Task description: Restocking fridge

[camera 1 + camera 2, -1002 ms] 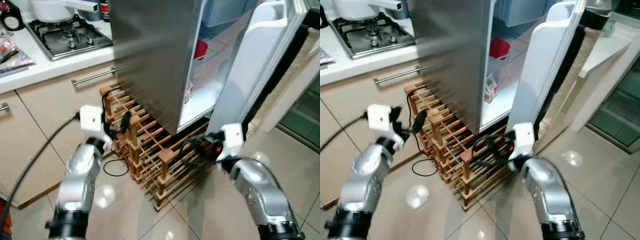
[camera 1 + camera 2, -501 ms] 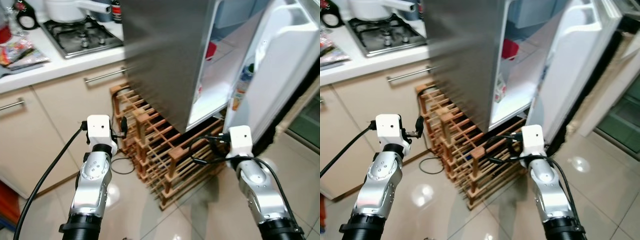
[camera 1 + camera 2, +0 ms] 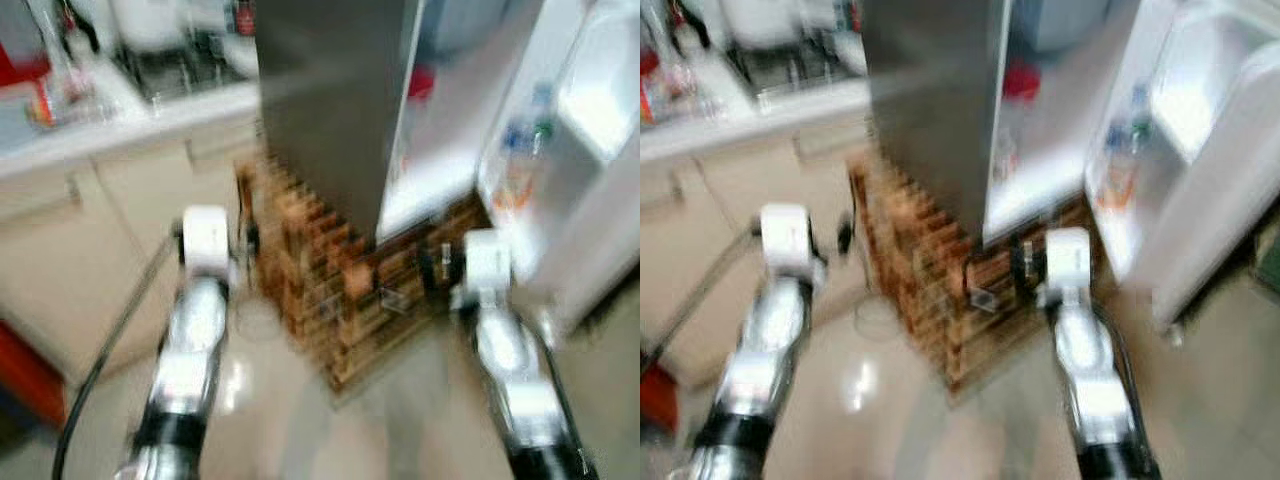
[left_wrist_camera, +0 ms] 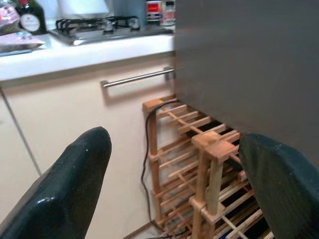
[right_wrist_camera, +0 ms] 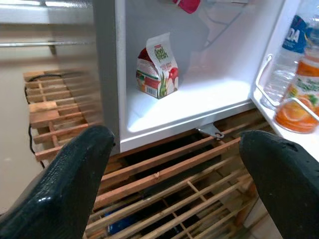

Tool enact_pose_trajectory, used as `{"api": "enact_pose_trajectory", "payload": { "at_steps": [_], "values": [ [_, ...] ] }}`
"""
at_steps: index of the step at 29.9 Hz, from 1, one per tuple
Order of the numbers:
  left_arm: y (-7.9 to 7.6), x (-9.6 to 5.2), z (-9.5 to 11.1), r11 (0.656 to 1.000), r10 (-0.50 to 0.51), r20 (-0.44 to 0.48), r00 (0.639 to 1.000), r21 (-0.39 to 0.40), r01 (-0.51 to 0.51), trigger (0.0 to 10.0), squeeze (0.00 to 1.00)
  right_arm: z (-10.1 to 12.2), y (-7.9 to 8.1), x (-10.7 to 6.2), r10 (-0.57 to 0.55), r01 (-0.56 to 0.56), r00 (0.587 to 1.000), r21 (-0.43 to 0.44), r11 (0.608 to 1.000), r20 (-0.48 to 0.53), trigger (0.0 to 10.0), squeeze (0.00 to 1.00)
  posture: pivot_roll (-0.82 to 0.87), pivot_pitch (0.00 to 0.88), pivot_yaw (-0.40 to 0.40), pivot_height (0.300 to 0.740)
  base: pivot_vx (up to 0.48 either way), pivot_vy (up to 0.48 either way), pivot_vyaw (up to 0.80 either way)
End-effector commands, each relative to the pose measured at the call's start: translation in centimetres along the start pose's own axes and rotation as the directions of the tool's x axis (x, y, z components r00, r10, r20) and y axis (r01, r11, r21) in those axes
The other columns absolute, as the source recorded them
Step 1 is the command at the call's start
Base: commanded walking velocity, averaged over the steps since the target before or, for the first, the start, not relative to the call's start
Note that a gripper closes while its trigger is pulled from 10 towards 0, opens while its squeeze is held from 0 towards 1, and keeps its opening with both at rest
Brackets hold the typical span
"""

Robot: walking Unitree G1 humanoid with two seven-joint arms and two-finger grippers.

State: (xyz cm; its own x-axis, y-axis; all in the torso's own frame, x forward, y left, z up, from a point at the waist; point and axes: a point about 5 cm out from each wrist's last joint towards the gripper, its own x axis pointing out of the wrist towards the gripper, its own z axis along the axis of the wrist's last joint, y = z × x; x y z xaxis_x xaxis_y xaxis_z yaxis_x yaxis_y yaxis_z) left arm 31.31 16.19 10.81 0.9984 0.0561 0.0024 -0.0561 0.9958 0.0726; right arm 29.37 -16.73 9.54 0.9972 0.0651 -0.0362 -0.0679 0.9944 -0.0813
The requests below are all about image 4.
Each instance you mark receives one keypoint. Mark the steel gas hob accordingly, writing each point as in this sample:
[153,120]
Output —
[99,35]

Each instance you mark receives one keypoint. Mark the pink wrapped package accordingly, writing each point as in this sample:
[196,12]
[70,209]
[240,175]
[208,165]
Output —
[8,20]

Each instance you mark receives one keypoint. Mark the red-labelled jar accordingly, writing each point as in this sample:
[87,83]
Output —
[153,11]

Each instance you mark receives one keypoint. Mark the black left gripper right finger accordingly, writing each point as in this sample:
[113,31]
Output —
[286,189]

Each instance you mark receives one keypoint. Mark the wooden slatted rack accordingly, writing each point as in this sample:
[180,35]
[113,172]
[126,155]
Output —
[214,149]

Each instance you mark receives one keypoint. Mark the grey mini fridge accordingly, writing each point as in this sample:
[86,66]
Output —
[249,62]

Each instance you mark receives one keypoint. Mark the pink snack packet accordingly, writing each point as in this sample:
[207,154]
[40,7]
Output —
[20,42]

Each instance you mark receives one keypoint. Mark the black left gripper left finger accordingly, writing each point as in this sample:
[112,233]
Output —
[64,189]

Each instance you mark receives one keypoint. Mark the beige kitchen cabinet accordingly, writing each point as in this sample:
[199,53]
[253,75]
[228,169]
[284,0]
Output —
[69,109]

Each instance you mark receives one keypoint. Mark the dark bottle white label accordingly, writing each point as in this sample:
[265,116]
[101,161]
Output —
[31,21]

